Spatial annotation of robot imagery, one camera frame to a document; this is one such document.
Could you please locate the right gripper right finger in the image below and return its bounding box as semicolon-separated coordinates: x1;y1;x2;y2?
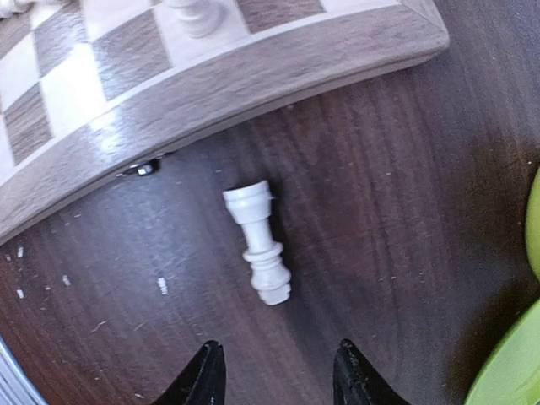
332;339;408;405

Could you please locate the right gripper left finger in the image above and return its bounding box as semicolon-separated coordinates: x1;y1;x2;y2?
152;340;226;405

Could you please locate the white king chess piece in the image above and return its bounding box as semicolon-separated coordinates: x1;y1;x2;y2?
223;181;291;306

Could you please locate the wooden chess board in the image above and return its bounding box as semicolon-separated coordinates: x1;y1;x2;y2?
1;1;450;241

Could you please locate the green plastic plate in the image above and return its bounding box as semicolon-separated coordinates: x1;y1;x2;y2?
465;303;539;404

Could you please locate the green plastic bowl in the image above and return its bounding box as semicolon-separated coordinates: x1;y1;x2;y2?
525;170;540;278

